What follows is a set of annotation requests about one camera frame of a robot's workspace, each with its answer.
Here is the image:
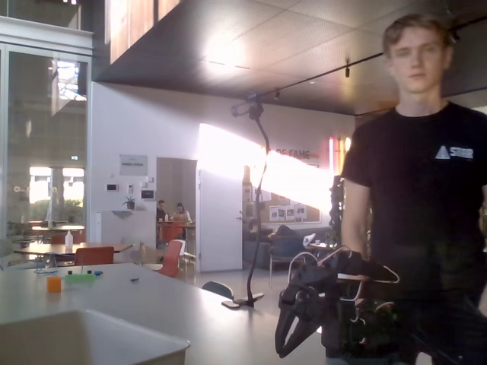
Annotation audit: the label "man's right forearm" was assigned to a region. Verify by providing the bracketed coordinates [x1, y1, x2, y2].
[340, 222, 374, 264]

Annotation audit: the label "white plastic bin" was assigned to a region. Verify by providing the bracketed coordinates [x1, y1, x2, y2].
[0, 308, 191, 365]

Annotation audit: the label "green flat block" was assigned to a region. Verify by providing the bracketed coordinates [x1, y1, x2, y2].
[64, 273, 96, 286]

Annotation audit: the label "dark sofa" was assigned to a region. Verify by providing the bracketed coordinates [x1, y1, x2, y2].
[243, 227, 330, 270]

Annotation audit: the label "dark chair backrest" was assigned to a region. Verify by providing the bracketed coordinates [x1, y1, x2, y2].
[201, 280, 234, 302]

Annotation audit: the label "person lounging on sofa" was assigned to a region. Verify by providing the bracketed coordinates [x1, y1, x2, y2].
[245, 218, 305, 246]

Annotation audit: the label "cork pin board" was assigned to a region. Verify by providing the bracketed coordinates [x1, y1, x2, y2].
[268, 203, 321, 224]

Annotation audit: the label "white door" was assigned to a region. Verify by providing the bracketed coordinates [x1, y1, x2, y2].
[197, 169, 244, 273]

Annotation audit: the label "orange chair with white legs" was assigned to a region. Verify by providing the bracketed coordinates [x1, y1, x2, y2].
[156, 239, 187, 279]

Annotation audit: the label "seated person light clothes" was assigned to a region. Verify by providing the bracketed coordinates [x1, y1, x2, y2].
[170, 203, 193, 224]

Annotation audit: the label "man in black t-shirt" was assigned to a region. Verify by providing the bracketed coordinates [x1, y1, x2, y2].
[339, 13, 487, 365]

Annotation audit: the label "orange chair wide backrest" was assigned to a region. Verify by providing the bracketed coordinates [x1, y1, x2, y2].
[74, 246, 115, 266]

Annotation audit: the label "webcam on gooseneck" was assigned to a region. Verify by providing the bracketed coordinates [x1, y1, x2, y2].
[231, 92, 266, 119]

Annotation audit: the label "wooden cafe table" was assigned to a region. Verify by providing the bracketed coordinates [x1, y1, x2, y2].
[14, 242, 133, 260]

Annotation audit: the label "black gooseneck clamp mount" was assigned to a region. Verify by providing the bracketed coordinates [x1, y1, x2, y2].
[221, 116, 271, 309]

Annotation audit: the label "white wall notice board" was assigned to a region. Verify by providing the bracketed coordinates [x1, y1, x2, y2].
[119, 154, 148, 176]

